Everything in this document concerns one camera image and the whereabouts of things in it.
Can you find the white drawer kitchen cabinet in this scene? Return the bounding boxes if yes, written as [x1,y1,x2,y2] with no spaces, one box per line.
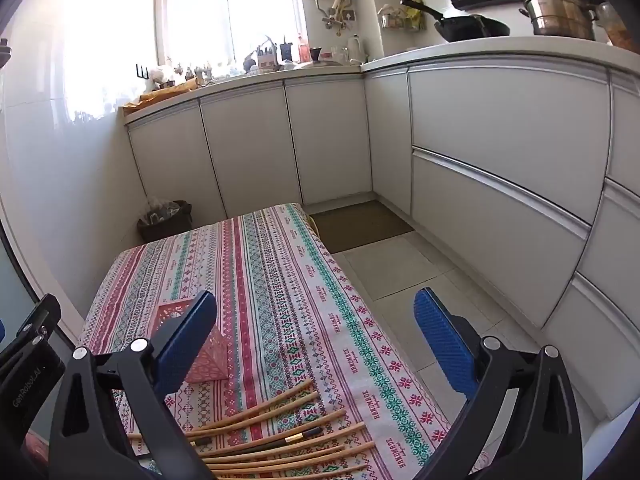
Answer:
[362,50,640,441]

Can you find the white door kitchen cabinet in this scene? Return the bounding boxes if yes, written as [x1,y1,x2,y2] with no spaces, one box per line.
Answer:
[125,67,373,221]

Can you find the frosted glass door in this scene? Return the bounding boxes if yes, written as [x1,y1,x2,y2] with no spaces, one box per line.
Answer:
[0,25,86,356]

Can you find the bright window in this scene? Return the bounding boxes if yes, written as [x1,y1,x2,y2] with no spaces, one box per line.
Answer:
[155,0,308,68]

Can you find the countertop utensil holder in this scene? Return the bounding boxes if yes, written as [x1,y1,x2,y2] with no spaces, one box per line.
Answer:
[255,35,278,68]

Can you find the white kitchen countertop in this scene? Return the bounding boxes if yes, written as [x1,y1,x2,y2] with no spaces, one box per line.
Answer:
[122,35,640,126]

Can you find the wall wire rack with items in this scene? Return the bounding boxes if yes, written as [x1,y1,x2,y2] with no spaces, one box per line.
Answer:
[377,4,426,31]

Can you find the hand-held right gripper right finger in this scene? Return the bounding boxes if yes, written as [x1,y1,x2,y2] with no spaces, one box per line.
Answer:
[413,287,583,480]

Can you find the bundle of wooden chopsticks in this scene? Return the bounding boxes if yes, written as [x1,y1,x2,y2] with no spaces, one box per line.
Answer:
[127,379,376,480]

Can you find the small windowsill ornaments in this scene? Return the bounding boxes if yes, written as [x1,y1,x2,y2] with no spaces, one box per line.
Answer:
[170,60,221,83]

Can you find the yellow cloth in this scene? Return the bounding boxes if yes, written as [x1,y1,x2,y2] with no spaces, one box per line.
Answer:
[122,77,211,111]

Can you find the stainless steel steamer pot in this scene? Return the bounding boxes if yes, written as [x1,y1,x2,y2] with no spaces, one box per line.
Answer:
[516,0,601,41]

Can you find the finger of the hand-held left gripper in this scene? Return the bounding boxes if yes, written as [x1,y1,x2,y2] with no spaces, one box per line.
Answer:
[0,294,62,376]

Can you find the brown floor mat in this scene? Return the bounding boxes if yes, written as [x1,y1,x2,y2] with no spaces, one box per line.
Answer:
[309,200,415,255]

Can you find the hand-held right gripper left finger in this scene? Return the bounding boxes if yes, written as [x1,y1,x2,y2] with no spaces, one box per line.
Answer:
[47,290,218,480]

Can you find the dark trash bin with bag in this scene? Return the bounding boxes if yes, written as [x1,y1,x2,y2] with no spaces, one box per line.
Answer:
[137,200,193,243]

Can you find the pink plastic lattice basket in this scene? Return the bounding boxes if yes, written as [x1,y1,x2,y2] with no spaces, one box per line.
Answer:
[152,297,231,386]

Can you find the striped patterned tablecloth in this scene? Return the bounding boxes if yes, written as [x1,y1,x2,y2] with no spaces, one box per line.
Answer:
[77,202,453,480]

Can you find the black wok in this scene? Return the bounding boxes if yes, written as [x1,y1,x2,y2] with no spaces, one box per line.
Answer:
[400,0,511,43]

